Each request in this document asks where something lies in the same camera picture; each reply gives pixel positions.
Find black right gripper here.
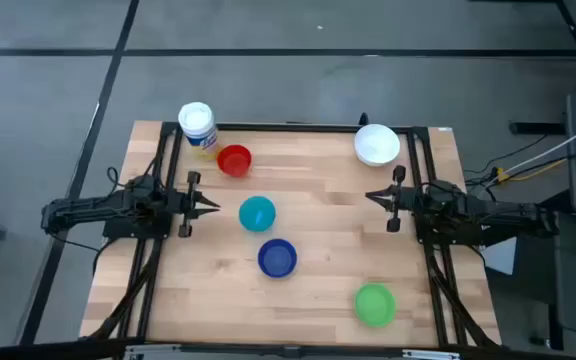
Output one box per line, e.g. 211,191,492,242
364,164,419,234

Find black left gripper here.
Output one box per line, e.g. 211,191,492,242
166,170,222,239

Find teal plastic bowl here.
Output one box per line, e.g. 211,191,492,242
238,195,277,233

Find white bowl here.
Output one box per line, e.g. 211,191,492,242
353,123,402,168

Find red plastic bowl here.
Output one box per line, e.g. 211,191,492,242
216,144,253,178

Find Lysol wipes canister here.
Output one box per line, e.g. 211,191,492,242
177,101,220,161

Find blue plastic bowl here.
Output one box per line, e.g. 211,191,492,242
257,238,299,279

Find green plastic bowl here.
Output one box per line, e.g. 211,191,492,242
353,283,398,329

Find white sheet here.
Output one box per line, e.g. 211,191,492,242
481,237,518,277

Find black stand foot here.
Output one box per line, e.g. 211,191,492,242
508,121,568,136

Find black metal table frame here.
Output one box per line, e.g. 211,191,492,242
81,119,504,354

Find black floor cable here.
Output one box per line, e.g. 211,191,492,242
47,232,114,276
465,133,549,176

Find yellow floor cable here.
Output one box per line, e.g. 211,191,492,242
496,158,569,183

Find silver metal rail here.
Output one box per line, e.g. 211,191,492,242
122,343,462,360

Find white cable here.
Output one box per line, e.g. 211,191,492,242
487,114,576,187

